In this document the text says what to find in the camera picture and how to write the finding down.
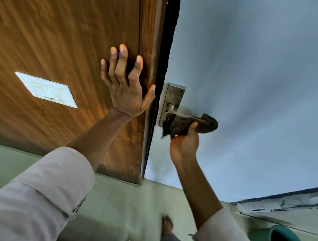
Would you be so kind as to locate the dark grey cleaning cloth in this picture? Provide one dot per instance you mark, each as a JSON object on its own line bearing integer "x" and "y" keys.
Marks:
{"x": 181, "y": 125}

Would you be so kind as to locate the person's right thumb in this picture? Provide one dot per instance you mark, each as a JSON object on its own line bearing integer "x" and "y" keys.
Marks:
{"x": 193, "y": 129}

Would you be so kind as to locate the person's right hand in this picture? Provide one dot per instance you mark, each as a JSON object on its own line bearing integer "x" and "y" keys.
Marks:
{"x": 185, "y": 147}

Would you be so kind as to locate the person's left thumb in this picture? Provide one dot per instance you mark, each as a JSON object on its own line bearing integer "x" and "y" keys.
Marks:
{"x": 149, "y": 95}

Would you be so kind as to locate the white shirt sleeve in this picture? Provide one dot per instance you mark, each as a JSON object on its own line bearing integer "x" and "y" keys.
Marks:
{"x": 221, "y": 231}
{"x": 49, "y": 186}

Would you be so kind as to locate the person's left middle finger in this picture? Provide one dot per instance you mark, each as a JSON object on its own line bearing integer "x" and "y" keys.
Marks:
{"x": 122, "y": 64}

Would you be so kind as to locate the person's bare foot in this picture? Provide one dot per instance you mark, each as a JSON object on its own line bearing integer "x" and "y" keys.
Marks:
{"x": 167, "y": 226}

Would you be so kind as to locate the white left shirt sleeve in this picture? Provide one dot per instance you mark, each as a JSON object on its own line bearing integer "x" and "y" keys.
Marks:
{"x": 49, "y": 186}

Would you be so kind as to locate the person's left forearm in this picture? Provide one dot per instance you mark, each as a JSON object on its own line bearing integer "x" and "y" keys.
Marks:
{"x": 99, "y": 136}

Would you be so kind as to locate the person's left little finger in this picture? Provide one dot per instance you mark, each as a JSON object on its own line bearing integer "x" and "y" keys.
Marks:
{"x": 104, "y": 72}

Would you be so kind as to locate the white switch plate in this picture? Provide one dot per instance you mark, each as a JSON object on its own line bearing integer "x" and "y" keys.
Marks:
{"x": 46, "y": 89}

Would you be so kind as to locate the white right shirt sleeve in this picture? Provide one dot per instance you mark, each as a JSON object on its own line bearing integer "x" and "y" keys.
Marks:
{"x": 221, "y": 231}

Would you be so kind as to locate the grey-blue door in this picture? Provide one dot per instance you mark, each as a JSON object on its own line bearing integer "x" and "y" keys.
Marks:
{"x": 248, "y": 99}

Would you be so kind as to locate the green plastic bucket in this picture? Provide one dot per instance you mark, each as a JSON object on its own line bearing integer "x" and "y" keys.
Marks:
{"x": 263, "y": 235}

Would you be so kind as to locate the brown wooden panel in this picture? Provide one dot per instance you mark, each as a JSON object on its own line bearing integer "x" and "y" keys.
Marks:
{"x": 62, "y": 37}

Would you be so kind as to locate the white chipped door sill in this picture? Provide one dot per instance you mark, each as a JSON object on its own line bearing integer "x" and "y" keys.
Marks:
{"x": 268, "y": 206}

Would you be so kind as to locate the grey trouser leg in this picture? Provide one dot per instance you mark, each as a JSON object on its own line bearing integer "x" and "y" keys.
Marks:
{"x": 170, "y": 238}

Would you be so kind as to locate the person's right forearm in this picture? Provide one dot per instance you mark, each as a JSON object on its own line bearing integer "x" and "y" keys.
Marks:
{"x": 198, "y": 191}

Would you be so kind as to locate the person's left hand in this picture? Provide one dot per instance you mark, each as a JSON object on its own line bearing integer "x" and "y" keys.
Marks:
{"x": 125, "y": 94}

